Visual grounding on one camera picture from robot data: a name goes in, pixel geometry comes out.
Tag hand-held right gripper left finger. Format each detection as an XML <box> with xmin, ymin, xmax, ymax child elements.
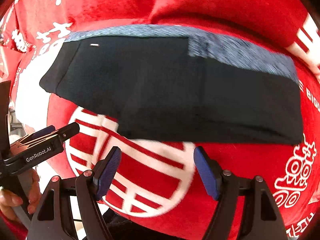
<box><xmin>26</xmin><ymin>146</ymin><xmax>122</xmax><ymax>240</ymax></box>

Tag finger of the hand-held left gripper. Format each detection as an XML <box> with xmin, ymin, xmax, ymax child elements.
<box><xmin>25</xmin><ymin>125</ymin><xmax>56</xmax><ymax>141</ymax></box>
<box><xmin>53</xmin><ymin>122</ymin><xmax>80</xmax><ymax>141</ymax></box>

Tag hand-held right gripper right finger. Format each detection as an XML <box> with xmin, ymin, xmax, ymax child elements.
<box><xmin>194</xmin><ymin>146</ymin><xmax>288</xmax><ymax>240</ymax></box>

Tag black pants with blue trim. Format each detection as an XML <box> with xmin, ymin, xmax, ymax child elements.
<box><xmin>39</xmin><ymin>24</ymin><xmax>304</xmax><ymax>146</ymax></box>

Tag person's left hand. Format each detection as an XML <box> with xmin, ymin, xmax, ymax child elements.
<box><xmin>0</xmin><ymin>169</ymin><xmax>42</xmax><ymax>221</ymax></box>

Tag red pillow with white print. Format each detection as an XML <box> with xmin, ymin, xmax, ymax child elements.
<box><xmin>284</xmin><ymin>12</ymin><xmax>320</xmax><ymax>74</ymax></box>

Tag red printed blanket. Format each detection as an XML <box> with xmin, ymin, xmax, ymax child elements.
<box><xmin>0</xmin><ymin>0</ymin><xmax>320</xmax><ymax>240</ymax></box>

